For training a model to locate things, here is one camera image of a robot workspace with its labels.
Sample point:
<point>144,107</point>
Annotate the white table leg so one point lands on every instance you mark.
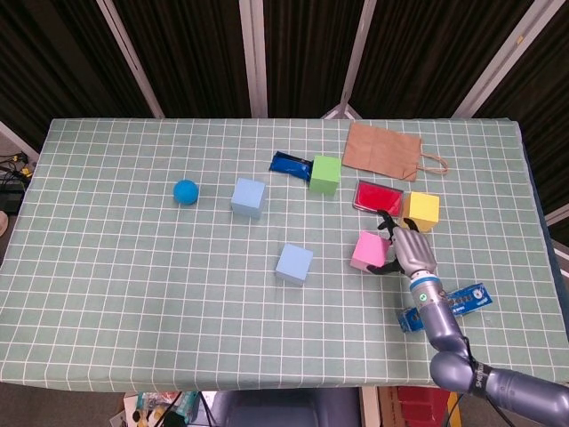
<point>368,407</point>

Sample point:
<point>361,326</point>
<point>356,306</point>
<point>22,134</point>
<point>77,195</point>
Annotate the red ink pad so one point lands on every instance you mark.
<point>378,196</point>

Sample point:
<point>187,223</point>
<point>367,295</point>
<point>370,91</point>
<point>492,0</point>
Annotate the light blue foam cube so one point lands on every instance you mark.
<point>248,195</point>
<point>294,262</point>

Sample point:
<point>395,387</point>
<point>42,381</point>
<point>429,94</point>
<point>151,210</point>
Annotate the blue cookie box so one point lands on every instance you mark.
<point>467,298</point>

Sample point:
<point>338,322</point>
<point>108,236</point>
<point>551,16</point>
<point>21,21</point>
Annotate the white metal frame post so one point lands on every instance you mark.
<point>361,44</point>
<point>502,58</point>
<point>130,58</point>
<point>253,58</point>

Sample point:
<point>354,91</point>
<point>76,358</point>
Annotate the red plastic crate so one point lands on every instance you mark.
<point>418,407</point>

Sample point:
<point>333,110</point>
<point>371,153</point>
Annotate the yellow foam cube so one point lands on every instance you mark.
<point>422,209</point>

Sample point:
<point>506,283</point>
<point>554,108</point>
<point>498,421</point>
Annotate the brown paper bag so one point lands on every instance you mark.
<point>382,149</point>

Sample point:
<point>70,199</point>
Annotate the green checkered tablecloth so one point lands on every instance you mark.
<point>133,289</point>

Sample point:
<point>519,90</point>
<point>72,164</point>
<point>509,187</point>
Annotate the pink foam cube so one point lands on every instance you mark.
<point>368,250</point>

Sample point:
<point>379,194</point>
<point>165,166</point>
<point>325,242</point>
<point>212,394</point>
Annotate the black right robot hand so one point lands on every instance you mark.
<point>413,249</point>

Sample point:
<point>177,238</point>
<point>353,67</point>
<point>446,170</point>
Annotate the blue ball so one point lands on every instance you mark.
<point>186,192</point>

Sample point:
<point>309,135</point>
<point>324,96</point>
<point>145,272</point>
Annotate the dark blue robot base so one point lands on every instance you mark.
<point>284,409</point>

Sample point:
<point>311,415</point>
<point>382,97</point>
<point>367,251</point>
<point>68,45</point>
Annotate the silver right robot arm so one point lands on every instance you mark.
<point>440,320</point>

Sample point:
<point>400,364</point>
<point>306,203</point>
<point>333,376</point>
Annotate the dark pleated curtain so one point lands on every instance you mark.
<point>200,53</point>

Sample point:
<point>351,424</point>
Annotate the green foam cube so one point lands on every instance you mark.
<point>325,173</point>

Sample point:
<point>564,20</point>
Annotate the dark blue snack packet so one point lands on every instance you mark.
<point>289,164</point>

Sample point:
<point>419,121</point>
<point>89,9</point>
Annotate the colourful printed package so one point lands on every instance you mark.
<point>160,407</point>

